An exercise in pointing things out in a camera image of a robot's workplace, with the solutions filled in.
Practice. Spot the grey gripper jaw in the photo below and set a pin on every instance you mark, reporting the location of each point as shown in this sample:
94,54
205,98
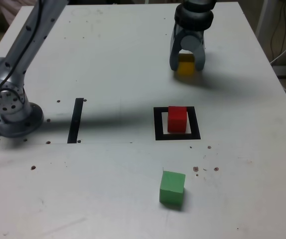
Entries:
195,44
174,54

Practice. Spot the yellow cube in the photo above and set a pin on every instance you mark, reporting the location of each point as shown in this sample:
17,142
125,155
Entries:
185,67

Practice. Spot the red cube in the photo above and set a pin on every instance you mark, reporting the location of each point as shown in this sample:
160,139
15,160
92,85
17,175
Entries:
176,122

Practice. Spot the green cube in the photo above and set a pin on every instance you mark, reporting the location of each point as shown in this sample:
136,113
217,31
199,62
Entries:
171,191

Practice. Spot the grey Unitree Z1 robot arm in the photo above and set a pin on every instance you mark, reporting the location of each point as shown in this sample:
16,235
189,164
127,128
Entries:
6,82

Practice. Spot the black tape square outline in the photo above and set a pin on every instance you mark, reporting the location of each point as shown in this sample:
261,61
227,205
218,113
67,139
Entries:
158,134

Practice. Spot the grey box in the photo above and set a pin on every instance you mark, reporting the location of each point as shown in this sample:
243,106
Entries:
282,71

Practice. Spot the black tape strip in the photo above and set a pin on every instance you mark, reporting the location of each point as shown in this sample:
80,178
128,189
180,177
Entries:
75,119

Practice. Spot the pink striped cloth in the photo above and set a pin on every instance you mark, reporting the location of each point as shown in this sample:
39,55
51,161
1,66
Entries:
7,10

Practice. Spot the white frame post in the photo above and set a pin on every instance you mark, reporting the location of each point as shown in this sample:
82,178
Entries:
262,17

